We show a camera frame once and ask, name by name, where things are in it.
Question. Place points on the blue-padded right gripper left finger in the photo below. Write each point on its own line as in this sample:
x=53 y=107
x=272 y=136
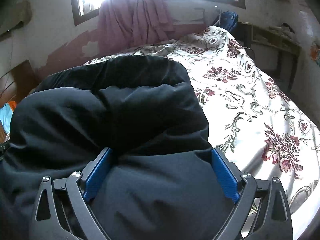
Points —
x=61 y=209

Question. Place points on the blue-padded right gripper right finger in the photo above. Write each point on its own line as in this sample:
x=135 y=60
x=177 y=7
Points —
x=273 y=218

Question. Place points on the dark navy padded jacket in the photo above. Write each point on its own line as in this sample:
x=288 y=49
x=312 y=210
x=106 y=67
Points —
x=161 y=184

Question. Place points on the white floral bedspread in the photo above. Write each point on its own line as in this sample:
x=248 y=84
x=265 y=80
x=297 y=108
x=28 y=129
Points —
x=251 y=120

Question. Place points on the dark wooden headboard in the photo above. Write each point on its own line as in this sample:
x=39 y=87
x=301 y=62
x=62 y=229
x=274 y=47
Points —
x=17 y=83

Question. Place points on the wooden side table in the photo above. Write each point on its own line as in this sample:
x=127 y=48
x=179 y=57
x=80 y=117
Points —
x=275 y=55

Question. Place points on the blue bag by bed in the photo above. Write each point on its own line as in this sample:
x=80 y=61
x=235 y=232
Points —
x=228 y=20

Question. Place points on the pink window curtain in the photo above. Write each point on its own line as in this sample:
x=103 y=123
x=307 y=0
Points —
x=123 y=24

